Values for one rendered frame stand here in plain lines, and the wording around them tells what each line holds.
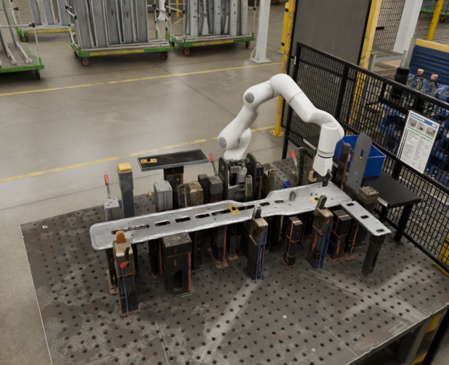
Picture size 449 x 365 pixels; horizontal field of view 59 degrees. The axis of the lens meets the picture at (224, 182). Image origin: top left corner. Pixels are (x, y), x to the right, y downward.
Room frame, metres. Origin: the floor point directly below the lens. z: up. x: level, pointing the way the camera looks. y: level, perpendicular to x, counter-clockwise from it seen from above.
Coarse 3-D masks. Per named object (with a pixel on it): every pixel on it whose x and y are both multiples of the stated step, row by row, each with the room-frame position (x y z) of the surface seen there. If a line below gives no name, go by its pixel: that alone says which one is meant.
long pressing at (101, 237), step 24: (288, 192) 1.90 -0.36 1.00; (312, 192) 1.91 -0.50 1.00; (336, 192) 1.92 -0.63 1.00; (144, 216) 1.60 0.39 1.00; (168, 216) 1.61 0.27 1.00; (192, 216) 1.62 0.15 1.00; (216, 216) 1.63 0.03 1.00; (240, 216) 1.64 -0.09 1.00; (264, 216) 1.66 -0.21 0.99; (96, 240) 1.40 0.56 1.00; (144, 240) 1.43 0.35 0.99
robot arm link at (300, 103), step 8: (296, 96) 1.93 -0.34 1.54; (304, 96) 1.94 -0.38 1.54; (296, 104) 1.92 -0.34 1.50; (304, 104) 1.90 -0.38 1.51; (312, 104) 1.92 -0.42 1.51; (296, 112) 1.92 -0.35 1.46; (304, 112) 1.88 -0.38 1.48; (312, 112) 1.88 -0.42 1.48; (320, 112) 1.90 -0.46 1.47; (304, 120) 1.89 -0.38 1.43; (312, 120) 1.89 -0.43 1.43; (320, 120) 1.92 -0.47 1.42; (328, 120) 1.91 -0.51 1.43; (336, 120) 1.92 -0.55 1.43
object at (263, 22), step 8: (264, 0) 8.84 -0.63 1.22; (264, 8) 8.85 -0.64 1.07; (264, 16) 8.85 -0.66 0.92; (264, 24) 8.86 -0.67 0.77; (264, 32) 8.87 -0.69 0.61; (256, 40) 8.92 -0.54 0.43; (264, 40) 8.88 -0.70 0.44; (256, 48) 8.95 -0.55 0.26; (264, 48) 8.89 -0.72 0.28; (256, 56) 8.89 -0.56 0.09; (264, 56) 8.90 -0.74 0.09
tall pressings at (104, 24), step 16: (80, 0) 8.02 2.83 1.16; (96, 0) 8.15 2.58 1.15; (112, 0) 8.52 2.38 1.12; (128, 0) 8.67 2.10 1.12; (144, 0) 8.82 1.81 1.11; (80, 16) 7.98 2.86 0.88; (96, 16) 8.12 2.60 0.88; (112, 16) 8.49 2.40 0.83; (128, 16) 8.64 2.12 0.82; (144, 16) 8.81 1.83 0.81; (80, 32) 7.94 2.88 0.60; (96, 32) 8.08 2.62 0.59; (112, 32) 8.45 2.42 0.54; (128, 32) 8.60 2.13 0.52; (144, 32) 8.77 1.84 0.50
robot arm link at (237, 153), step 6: (246, 132) 2.27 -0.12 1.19; (240, 138) 2.22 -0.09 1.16; (246, 138) 2.26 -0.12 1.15; (240, 144) 2.25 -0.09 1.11; (246, 144) 2.27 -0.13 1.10; (228, 150) 2.28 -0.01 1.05; (234, 150) 2.27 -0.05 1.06; (240, 150) 2.26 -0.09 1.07; (228, 156) 2.23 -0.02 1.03; (234, 156) 2.23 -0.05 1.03; (240, 156) 2.24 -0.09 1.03
